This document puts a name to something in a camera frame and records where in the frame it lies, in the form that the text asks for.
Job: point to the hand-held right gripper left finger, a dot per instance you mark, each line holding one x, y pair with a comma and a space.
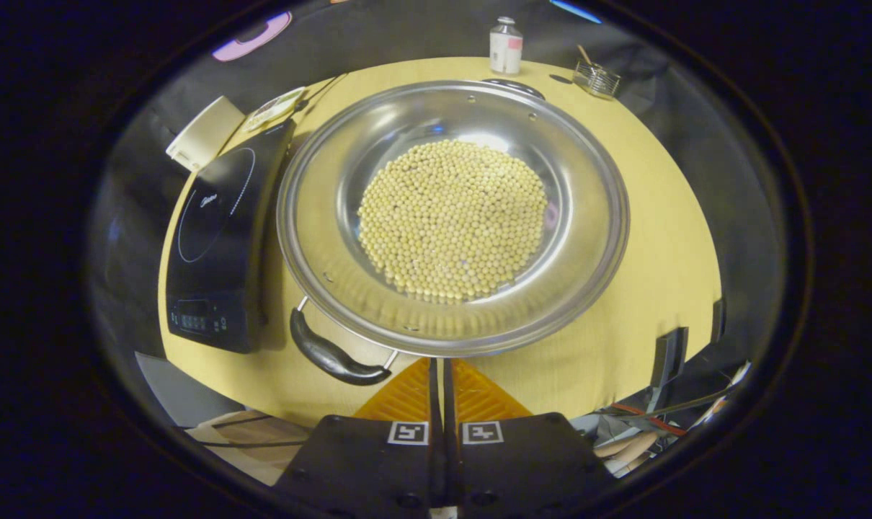
364, 461

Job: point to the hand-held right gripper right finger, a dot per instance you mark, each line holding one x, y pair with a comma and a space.
522, 461

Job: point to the stainless steel pot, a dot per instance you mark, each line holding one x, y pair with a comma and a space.
321, 216

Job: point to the black induction cooktop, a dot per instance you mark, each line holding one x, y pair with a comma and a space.
220, 252

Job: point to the pile of yellow beans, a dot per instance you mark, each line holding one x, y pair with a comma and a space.
454, 220

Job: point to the white divided grain tray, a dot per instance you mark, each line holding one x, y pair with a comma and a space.
274, 108

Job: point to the white toaster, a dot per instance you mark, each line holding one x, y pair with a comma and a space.
204, 133

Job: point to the small black round disc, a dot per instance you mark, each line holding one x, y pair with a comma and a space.
560, 78

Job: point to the clear ribbed utensil holder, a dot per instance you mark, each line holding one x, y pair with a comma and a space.
596, 81

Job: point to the wooden stick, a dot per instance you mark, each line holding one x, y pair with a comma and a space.
586, 55

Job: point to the clear bottle pink label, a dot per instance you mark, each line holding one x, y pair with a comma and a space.
506, 49

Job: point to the black backdrop cloth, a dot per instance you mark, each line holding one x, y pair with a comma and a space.
407, 36

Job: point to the black table bracket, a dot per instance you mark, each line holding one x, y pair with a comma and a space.
668, 357
718, 321

